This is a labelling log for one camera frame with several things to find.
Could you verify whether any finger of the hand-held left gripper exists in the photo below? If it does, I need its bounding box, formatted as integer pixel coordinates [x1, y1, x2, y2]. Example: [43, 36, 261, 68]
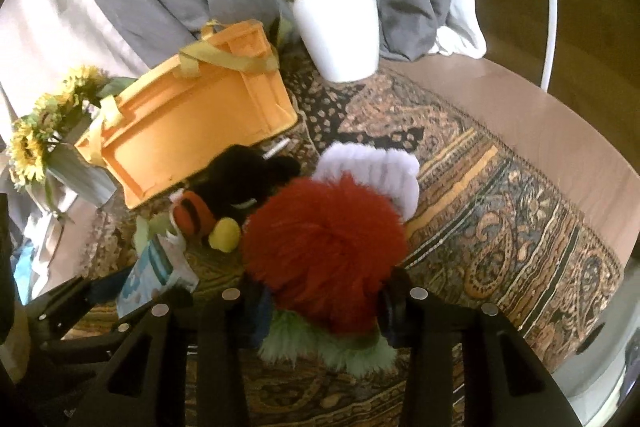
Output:
[25, 269, 135, 333]
[35, 322, 128, 388]

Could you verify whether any green plant in white pot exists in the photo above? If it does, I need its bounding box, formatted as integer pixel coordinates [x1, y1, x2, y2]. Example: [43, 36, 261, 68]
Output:
[265, 0, 407, 84]

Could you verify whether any patterned rug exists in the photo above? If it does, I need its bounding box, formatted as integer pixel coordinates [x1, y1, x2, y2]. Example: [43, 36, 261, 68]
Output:
[80, 42, 627, 427]

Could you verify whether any beige curtain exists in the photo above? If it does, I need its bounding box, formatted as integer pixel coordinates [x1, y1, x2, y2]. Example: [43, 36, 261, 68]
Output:
[0, 0, 152, 154]

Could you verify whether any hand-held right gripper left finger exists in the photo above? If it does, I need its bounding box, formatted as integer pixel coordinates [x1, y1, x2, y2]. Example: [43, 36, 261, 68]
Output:
[87, 288, 274, 427]

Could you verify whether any sunflower bouquet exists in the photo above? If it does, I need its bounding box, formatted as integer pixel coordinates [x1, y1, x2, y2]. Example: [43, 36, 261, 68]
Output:
[7, 66, 137, 194]

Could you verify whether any white and blue packet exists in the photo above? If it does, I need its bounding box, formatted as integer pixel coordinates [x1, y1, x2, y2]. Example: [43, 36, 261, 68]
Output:
[117, 234, 199, 316]

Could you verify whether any black plush toy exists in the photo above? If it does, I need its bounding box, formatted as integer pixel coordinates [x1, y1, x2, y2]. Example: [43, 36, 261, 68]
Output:
[192, 146, 302, 229]

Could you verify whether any green fluffy toy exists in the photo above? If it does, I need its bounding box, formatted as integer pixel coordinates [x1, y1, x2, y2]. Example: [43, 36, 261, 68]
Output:
[260, 307, 397, 376]

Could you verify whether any orange plastic crate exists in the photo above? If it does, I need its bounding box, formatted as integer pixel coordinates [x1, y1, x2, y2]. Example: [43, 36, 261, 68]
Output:
[75, 19, 299, 210]

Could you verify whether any white hoop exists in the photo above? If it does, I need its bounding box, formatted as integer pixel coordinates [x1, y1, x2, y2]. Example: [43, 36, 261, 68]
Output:
[531, 0, 559, 94]

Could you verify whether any red fluffy toy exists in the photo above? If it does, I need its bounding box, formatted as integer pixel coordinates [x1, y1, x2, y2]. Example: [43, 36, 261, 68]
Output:
[240, 174, 409, 334]

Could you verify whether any orange striped plush toy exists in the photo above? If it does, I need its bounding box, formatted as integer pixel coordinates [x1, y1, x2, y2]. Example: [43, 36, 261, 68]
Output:
[167, 189, 242, 254]

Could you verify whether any light green soft toy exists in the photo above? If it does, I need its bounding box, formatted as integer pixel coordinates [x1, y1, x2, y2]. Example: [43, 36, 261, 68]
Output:
[132, 212, 176, 258]

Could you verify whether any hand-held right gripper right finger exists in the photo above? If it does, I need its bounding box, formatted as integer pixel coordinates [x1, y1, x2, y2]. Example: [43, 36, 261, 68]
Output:
[377, 267, 583, 427]

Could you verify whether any grey vase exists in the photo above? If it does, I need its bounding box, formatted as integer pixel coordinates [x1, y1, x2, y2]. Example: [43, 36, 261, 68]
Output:
[30, 142, 119, 214]

